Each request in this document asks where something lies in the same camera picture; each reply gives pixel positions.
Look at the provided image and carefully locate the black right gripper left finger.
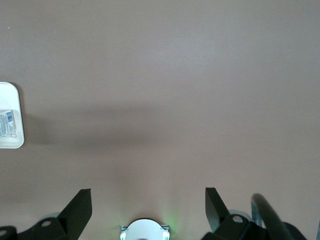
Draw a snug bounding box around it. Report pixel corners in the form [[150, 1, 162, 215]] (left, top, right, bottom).
[[0, 187, 93, 240]]

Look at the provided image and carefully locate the white tray with Rabbit print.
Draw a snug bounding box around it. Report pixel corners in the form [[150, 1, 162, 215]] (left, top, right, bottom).
[[0, 81, 25, 149]]

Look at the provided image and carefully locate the black cable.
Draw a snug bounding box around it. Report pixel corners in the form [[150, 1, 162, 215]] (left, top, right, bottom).
[[251, 193, 290, 240]]

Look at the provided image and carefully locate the blue Pascal milk carton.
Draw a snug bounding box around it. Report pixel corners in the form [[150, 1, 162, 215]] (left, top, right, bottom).
[[0, 109, 17, 138]]

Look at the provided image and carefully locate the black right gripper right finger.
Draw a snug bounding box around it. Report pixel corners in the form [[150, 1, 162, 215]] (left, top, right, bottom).
[[202, 186, 307, 240]]

